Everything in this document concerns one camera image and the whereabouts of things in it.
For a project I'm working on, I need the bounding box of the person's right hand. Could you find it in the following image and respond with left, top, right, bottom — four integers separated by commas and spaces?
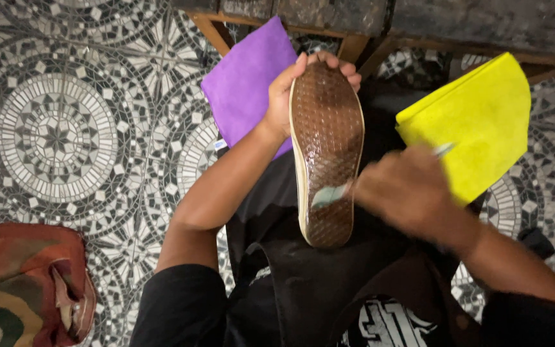
353, 146, 457, 242

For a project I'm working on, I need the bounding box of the person's left hand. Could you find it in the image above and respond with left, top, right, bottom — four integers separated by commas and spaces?
264, 50, 362, 141

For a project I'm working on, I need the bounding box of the toothbrush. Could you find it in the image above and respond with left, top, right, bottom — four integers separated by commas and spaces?
310, 142, 456, 210

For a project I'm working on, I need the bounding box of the brown-soled shoe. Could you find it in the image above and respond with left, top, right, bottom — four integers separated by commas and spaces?
289, 61, 365, 249

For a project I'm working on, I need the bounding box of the purple cloth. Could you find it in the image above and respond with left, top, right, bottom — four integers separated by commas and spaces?
200, 16, 299, 161

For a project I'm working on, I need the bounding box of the yellow cloth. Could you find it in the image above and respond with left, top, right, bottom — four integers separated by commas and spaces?
395, 52, 532, 208

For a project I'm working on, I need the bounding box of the person's black clothing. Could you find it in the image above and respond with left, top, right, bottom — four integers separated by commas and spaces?
130, 79, 555, 347

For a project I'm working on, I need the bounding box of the wooden table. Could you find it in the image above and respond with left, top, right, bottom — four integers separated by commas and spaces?
172, 0, 555, 86

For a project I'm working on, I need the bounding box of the red patterned fabric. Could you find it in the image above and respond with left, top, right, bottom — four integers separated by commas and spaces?
0, 222, 97, 347

